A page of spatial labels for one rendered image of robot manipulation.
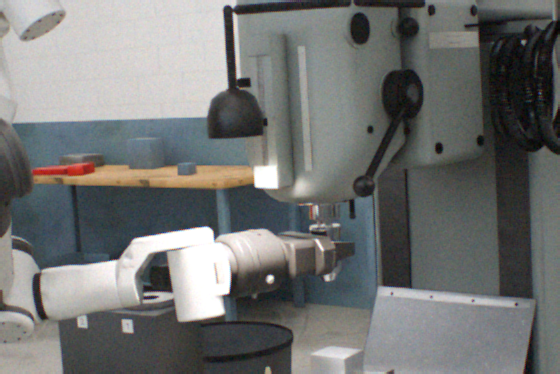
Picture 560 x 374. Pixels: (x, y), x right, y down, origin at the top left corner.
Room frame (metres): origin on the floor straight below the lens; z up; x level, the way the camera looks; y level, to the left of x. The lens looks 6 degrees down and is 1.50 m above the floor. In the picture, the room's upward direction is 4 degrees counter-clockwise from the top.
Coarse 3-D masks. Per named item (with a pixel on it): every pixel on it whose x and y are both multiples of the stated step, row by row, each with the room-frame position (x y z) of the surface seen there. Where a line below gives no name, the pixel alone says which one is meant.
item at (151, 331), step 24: (96, 312) 1.80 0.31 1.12; (120, 312) 1.78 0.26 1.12; (144, 312) 1.76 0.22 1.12; (168, 312) 1.76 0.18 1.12; (72, 336) 1.84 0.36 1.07; (96, 336) 1.81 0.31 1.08; (120, 336) 1.78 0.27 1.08; (144, 336) 1.75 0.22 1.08; (168, 336) 1.76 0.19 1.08; (192, 336) 1.81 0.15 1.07; (72, 360) 1.84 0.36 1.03; (96, 360) 1.81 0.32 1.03; (120, 360) 1.78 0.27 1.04; (144, 360) 1.75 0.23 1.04; (168, 360) 1.75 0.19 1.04; (192, 360) 1.81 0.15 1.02
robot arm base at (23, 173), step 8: (0, 120) 1.25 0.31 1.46; (0, 128) 1.24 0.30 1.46; (8, 128) 1.24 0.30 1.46; (0, 136) 1.23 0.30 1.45; (8, 136) 1.23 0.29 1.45; (16, 136) 1.23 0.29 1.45; (8, 144) 1.23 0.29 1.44; (16, 144) 1.23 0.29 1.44; (8, 152) 1.22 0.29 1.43; (16, 152) 1.22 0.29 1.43; (24, 152) 1.23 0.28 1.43; (16, 160) 1.22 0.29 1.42; (24, 160) 1.23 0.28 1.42; (16, 168) 1.23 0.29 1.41; (24, 168) 1.23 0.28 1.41; (16, 176) 1.23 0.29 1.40; (24, 176) 1.23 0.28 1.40; (32, 176) 1.24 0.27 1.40; (24, 184) 1.24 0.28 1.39; (32, 184) 1.25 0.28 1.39; (24, 192) 1.25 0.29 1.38
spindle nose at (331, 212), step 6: (312, 210) 1.59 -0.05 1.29; (318, 210) 1.59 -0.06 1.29; (324, 210) 1.59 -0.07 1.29; (330, 210) 1.59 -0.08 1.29; (336, 210) 1.59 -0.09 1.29; (312, 216) 1.59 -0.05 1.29; (318, 216) 1.59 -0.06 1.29; (324, 216) 1.59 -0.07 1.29; (330, 216) 1.59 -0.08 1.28; (336, 216) 1.59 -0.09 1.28
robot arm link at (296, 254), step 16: (256, 240) 1.50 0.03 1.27; (272, 240) 1.51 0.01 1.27; (288, 240) 1.55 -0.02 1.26; (304, 240) 1.54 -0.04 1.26; (320, 240) 1.54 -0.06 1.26; (272, 256) 1.50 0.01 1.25; (288, 256) 1.53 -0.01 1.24; (304, 256) 1.53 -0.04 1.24; (320, 256) 1.53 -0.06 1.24; (336, 256) 1.54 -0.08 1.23; (272, 272) 1.50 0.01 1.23; (288, 272) 1.53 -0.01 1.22; (304, 272) 1.53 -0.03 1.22; (320, 272) 1.54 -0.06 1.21; (256, 288) 1.49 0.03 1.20; (272, 288) 1.52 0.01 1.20
